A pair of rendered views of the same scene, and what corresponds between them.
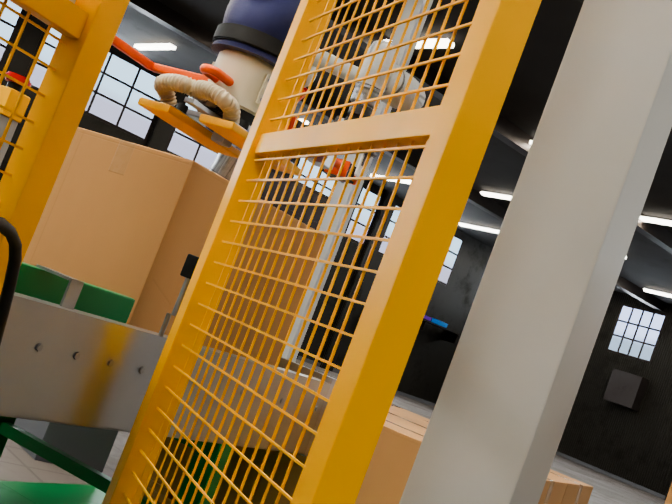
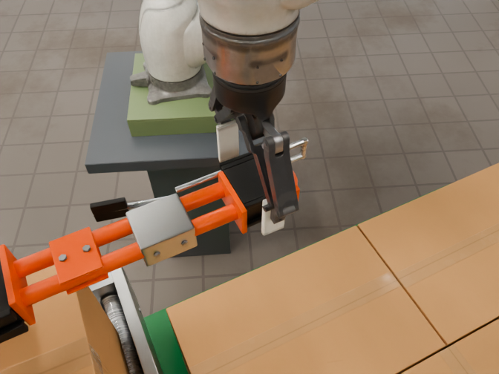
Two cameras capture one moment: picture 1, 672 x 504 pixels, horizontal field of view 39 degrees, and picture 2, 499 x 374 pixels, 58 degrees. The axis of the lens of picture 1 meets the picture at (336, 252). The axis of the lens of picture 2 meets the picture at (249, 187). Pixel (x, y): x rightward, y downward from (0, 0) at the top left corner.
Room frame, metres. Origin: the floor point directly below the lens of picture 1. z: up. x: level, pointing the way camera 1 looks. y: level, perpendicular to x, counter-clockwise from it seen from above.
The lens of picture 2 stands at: (2.53, -0.13, 1.67)
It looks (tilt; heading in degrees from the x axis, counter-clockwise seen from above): 52 degrees down; 35
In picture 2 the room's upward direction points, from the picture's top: straight up
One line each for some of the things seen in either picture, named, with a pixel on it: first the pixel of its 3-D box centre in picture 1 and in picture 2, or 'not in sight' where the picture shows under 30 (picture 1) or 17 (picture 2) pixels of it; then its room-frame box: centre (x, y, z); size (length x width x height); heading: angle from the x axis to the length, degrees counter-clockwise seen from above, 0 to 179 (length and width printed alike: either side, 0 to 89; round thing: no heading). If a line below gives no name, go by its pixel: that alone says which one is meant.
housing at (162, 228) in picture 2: (320, 157); (162, 229); (2.72, 0.14, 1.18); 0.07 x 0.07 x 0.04; 61
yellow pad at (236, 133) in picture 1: (255, 141); not in sight; (2.27, 0.28, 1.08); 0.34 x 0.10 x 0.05; 151
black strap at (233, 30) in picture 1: (256, 50); not in sight; (2.32, 0.36, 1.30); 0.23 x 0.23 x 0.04
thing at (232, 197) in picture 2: (342, 170); (258, 191); (2.84, 0.07, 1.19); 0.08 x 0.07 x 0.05; 151
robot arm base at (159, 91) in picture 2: not in sight; (168, 73); (3.27, 0.66, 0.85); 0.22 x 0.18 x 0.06; 137
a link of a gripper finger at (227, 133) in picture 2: not in sight; (228, 142); (2.87, 0.14, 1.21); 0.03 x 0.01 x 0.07; 150
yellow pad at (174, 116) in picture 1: (195, 124); not in sight; (2.36, 0.44, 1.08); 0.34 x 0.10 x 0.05; 151
